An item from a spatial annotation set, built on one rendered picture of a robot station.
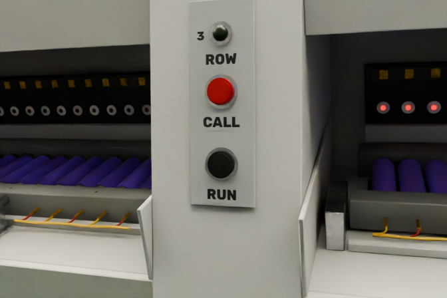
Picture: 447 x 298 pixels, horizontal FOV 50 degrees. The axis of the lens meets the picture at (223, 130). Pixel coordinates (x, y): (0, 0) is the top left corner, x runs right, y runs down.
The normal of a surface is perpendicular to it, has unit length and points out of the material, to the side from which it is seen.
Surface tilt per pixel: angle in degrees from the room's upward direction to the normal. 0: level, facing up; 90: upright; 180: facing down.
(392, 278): 17
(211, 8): 90
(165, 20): 90
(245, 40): 90
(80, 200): 107
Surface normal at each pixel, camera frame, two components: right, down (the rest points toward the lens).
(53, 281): -0.29, 0.32
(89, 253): -0.09, -0.95
